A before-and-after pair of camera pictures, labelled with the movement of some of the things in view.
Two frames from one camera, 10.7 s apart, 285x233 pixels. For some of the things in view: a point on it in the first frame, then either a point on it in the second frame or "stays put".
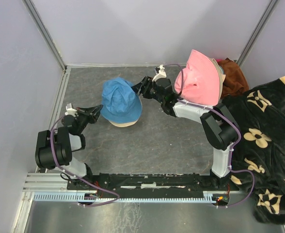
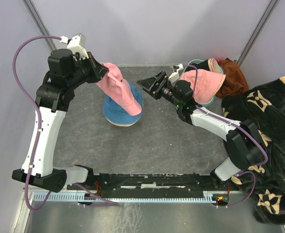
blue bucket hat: x=120 y=103 stays put
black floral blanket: x=264 y=163 stays put
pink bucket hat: x=201 y=79 to x=118 y=89
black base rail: x=147 y=182 stays put
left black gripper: x=94 y=111 to x=99 y=69
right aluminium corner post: x=264 y=19 stays put
